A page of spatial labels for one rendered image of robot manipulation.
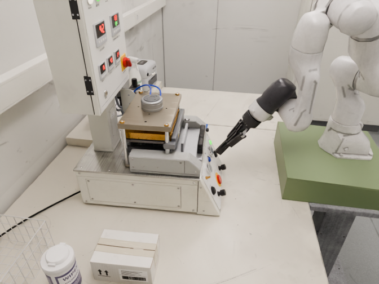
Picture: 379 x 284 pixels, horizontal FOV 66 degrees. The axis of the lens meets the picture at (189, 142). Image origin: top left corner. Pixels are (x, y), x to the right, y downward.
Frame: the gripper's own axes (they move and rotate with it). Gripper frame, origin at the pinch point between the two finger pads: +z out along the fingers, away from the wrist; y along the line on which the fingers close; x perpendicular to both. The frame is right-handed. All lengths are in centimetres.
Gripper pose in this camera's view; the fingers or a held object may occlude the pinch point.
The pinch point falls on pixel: (223, 147)
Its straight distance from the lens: 129.0
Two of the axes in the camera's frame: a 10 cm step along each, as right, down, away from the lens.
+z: -5.8, 6.4, 4.9
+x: 8.1, 5.4, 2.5
